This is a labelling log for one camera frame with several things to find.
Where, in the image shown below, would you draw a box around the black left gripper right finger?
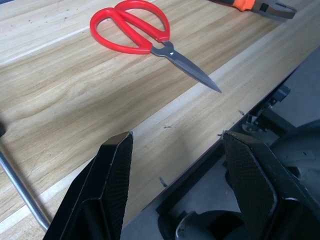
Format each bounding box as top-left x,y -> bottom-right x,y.
222,130 -> 320,240

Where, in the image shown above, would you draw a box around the orange black handled pliers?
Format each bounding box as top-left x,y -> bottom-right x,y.
208,0 -> 298,21

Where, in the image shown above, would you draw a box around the red handled scissors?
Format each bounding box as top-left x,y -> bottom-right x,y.
89,0 -> 223,94

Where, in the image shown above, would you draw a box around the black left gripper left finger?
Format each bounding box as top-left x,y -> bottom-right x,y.
46,131 -> 134,240

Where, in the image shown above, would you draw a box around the metal rod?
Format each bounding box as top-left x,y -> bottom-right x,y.
0,149 -> 50,232

